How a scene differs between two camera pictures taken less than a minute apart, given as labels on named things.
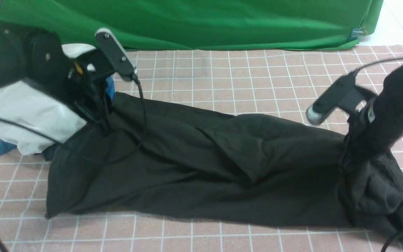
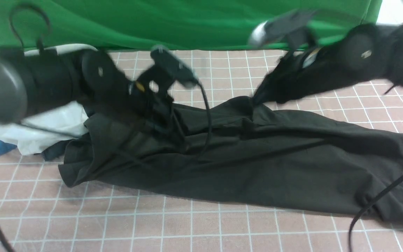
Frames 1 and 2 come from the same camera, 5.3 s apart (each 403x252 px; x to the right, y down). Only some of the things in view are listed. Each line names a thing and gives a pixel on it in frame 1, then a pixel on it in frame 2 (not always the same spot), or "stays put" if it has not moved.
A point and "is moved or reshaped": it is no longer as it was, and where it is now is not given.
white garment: [32, 106] stays put
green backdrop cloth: [197, 24] stays put
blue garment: [2, 146] stays put
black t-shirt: [206, 164] is moved or reshaped
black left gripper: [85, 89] → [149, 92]
